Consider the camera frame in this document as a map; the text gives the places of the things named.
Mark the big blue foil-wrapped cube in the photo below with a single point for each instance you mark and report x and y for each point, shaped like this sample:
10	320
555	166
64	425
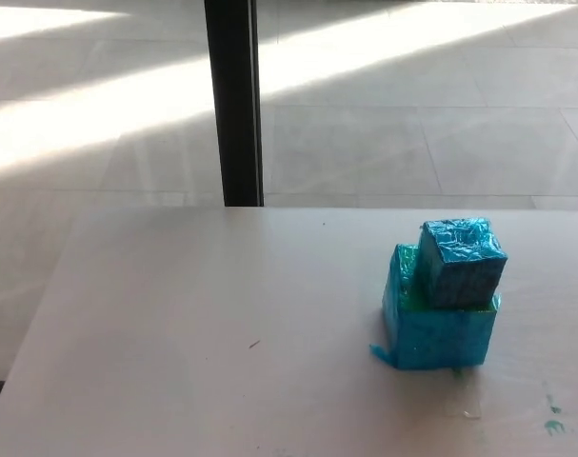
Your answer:
436	338

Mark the clear tape piece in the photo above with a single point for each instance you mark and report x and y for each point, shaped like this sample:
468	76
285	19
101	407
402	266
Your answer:
467	404

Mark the black vertical window frame post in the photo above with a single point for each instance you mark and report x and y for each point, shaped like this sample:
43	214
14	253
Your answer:
235	102

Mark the small blue foil-wrapped cube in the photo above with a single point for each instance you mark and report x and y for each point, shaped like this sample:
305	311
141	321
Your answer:
464	259

